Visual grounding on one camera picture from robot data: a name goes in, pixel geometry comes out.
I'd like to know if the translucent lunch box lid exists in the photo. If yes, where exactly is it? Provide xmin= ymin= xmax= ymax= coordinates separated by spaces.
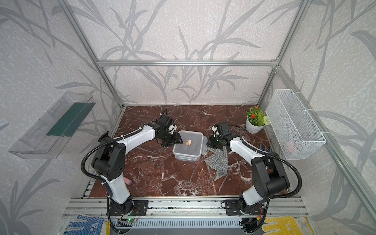
xmin=173 ymin=130 xmax=208 ymax=162

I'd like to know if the grey striped cloth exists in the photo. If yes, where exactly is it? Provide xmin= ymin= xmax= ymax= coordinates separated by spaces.
xmin=205 ymin=147 xmax=229 ymax=181

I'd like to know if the translucent plastic lunch box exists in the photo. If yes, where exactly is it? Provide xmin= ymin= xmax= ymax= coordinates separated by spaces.
xmin=173 ymin=140 xmax=207 ymax=162

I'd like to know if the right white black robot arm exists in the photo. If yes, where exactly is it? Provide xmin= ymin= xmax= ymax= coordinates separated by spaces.
xmin=208 ymin=134 xmax=290 ymax=207

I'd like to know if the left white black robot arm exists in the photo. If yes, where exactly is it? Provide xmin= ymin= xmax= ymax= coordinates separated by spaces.
xmin=91 ymin=122 xmax=183 ymax=205

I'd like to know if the potted plant white pot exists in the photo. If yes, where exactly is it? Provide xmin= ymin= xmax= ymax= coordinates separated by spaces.
xmin=246 ymin=106 xmax=271 ymax=134

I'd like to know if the pink item in basket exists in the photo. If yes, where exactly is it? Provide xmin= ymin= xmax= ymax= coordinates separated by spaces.
xmin=285 ymin=141 xmax=298 ymax=156

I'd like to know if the green sheet in shelf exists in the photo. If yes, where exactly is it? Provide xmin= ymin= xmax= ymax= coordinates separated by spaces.
xmin=47 ymin=102 xmax=96 ymax=137

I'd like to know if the yellow work glove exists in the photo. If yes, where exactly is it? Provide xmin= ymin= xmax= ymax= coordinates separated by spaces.
xmin=261 ymin=216 xmax=315 ymax=235

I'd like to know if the blue white work glove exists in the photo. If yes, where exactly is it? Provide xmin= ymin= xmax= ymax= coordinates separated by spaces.
xmin=63 ymin=214 xmax=108 ymax=235

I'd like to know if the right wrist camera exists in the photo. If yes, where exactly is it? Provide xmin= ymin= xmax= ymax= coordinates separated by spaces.
xmin=211 ymin=122 xmax=232 ymax=138

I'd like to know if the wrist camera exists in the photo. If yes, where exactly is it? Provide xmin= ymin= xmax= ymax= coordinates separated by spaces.
xmin=157 ymin=109 xmax=176 ymax=132
xmin=211 ymin=122 xmax=232 ymax=138

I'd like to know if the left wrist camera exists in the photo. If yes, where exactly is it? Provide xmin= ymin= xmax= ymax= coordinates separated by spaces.
xmin=157 ymin=109 xmax=176 ymax=132

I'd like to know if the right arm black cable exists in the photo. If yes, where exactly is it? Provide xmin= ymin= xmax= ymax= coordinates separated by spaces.
xmin=231 ymin=124 xmax=303 ymax=200

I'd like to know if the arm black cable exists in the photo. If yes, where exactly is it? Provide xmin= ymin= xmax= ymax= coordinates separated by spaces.
xmin=80 ymin=129 xmax=145 ymax=183
xmin=231 ymin=124 xmax=303 ymax=200

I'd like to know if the pink cylinder handle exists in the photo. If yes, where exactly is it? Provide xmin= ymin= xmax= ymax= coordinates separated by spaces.
xmin=123 ymin=177 xmax=132 ymax=186

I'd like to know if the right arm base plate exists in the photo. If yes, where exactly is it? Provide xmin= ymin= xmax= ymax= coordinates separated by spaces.
xmin=222 ymin=199 xmax=264 ymax=217

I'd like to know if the aluminium front rail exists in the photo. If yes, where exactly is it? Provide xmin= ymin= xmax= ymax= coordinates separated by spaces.
xmin=62 ymin=196 xmax=309 ymax=219

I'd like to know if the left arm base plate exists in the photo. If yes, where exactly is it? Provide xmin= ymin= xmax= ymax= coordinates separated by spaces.
xmin=106 ymin=199 xmax=149 ymax=216

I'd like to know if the white wire mesh basket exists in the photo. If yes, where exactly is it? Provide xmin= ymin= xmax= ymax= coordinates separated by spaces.
xmin=266 ymin=89 xmax=326 ymax=160

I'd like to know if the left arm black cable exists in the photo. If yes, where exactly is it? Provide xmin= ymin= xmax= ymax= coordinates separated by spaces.
xmin=80 ymin=129 xmax=145 ymax=183

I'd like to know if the clear acrylic wall shelf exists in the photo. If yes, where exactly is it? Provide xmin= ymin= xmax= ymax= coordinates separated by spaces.
xmin=9 ymin=92 xmax=95 ymax=160

